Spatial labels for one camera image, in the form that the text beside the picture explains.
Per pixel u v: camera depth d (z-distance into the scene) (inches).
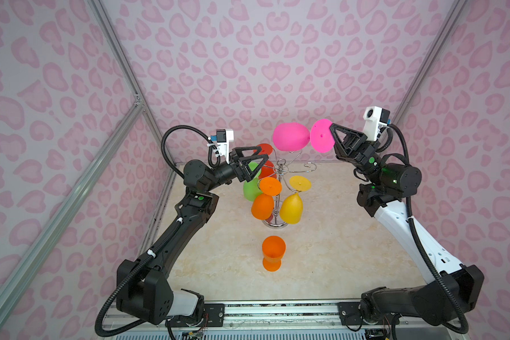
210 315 28.9
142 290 15.8
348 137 19.6
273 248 30.0
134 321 17.2
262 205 29.1
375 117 18.9
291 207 28.9
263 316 29.5
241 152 25.4
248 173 21.7
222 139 21.9
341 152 19.1
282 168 29.5
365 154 18.0
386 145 18.6
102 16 27.3
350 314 28.9
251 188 31.3
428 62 32.0
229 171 22.7
